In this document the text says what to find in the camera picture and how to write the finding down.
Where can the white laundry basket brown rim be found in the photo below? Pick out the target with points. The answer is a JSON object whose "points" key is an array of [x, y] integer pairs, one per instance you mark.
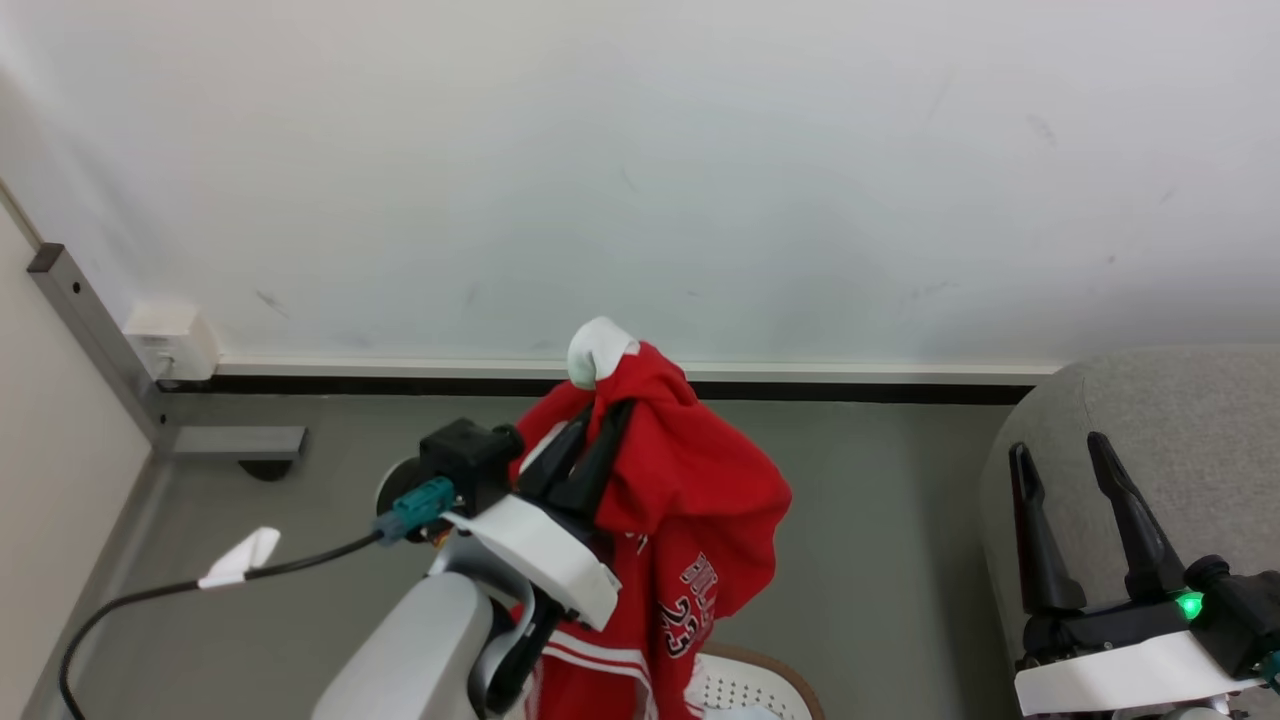
{"points": [[745, 685]]}

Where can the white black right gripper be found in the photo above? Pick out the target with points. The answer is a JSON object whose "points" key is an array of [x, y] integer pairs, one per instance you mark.
{"points": [[1110, 665]]}

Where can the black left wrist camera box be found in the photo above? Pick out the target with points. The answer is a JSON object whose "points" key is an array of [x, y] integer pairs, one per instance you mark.
{"points": [[468, 458]]}

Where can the grey metal post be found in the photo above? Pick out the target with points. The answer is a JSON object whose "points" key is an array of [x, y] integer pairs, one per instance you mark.
{"points": [[95, 335]]}

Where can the red basketball jersey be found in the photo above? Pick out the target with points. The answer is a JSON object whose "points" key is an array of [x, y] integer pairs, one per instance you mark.
{"points": [[690, 480]]}

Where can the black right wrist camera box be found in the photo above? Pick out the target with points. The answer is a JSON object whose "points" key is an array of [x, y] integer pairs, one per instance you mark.
{"points": [[1240, 610]]}

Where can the grey fabric sofa seat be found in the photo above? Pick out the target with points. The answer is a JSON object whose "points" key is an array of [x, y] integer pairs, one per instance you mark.
{"points": [[1180, 420]]}

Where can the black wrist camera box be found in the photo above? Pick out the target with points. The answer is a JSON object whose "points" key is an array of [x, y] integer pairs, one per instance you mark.
{"points": [[468, 458], [1240, 610]]}

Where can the white wall outlet box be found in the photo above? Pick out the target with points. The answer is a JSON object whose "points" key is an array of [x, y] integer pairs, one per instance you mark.
{"points": [[175, 340]]}

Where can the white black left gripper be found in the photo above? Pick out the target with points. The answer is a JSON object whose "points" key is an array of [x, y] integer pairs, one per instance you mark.
{"points": [[545, 555]]}

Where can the black white baseboard strip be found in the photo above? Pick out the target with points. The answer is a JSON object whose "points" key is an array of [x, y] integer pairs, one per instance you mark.
{"points": [[800, 382]]}

